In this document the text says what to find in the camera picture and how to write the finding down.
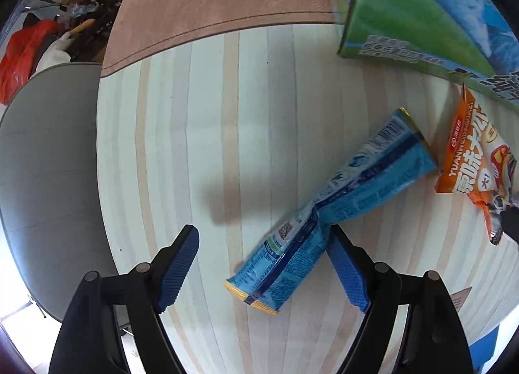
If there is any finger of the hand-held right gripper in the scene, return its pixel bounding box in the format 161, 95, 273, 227
500, 208, 519, 244

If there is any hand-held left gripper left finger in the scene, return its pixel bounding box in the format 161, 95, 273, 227
49, 224, 200, 374

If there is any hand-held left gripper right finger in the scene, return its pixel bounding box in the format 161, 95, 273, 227
327, 225, 475, 374

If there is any blue snack packet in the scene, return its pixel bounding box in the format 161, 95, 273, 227
225, 107, 440, 315

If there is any orange snack packet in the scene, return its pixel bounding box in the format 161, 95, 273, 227
434, 83, 519, 246

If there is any green and blue cardboard box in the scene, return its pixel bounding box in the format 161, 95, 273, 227
317, 0, 519, 114

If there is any white paper label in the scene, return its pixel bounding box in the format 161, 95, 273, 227
449, 286, 473, 312

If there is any grey round chair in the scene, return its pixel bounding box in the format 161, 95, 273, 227
0, 62, 134, 336

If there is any red plastic bag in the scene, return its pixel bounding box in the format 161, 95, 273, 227
0, 19, 61, 106

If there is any pile of clutter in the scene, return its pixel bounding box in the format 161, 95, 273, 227
22, 0, 124, 63

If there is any brown suede cloth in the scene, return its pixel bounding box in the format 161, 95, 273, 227
100, 0, 350, 79

